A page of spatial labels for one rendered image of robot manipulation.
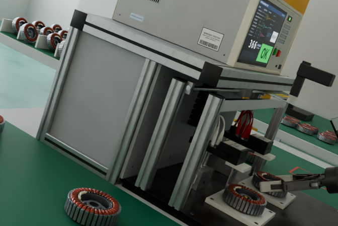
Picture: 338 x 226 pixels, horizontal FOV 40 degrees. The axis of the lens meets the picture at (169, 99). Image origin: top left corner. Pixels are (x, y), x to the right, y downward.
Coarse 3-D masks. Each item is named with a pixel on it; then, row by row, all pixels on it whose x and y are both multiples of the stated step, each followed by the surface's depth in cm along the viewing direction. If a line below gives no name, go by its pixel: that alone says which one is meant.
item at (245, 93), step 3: (240, 90) 137; (243, 90) 137; (246, 90) 137; (249, 90) 139; (252, 90) 141; (234, 93) 138; (237, 93) 138; (240, 93) 137; (243, 93) 137; (246, 93) 138; (249, 93) 140; (243, 96) 137; (246, 96) 139; (249, 96) 141
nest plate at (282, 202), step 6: (246, 180) 144; (246, 186) 138; (252, 186) 140; (258, 192) 136; (264, 192) 138; (288, 192) 147; (270, 198) 135; (276, 198) 137; (282, 198) 139; (288, 198) 141; (294, 198) 144; (276, 204) 134; (282, 204) 133; (288, 204) 138
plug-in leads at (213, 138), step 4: (220, 116) 123; (224, 120) 125; (216, 124) 126; (224, 124) 123; (216, 128) 126; (216, 132) 121; (220, 132) 124; (212, 136) 126; (216, 136) 121; (220, 136) 123; (212, 140) 122; (216, 140) 124; (220, 140) 126; (212, 144) 122; (216, 144) 124
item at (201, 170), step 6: (204, 168) 127; (210, 168) 128; (198, 174) 123; (204, 174) 124; (210, 174) 128; (198, 180) 123; (204, 180) 126; (192, 186) 124; (198, 186) 124; (204, 186) 128
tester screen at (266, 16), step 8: (264, 8) 116; (272, 8) 121; (256, 16) 113; (264, 16) 118; (272, 16) 124; (280, 16) 129; (256, 24) 116; (264, 24) 121; (272, 24) 126; (280, 24) 132; (248, 32) 113; (256, 32) 118; (264, 32) 123; (248, 40) 116; (256, 40) 120; (264, 40) 126; (248, 48) 118; (256, 48) 123; (240, 56) 115; (256, 56) 125
